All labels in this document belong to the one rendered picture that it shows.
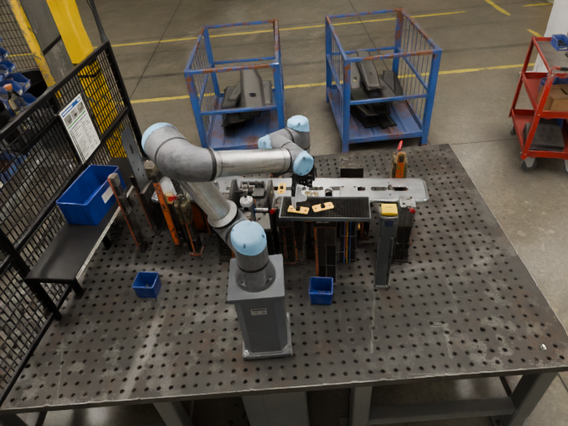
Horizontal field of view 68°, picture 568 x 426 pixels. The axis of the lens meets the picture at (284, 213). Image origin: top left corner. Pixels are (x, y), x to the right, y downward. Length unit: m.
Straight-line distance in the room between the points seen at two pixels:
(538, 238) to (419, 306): 1.73
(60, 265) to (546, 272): 2.91
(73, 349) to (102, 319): 0.17
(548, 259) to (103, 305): 2.84
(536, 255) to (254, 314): 2.32
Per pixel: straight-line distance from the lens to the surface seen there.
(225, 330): 1.99
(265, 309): 1.61
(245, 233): 1.44
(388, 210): 1.76
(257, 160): 1.27
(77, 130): 2.39
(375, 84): 4.12
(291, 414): 2.24
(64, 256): 2.09
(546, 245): 3.56
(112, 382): 2.02
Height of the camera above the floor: 2.31
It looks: 41 degrees down
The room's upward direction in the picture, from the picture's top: 6 degrees counter-clockwise
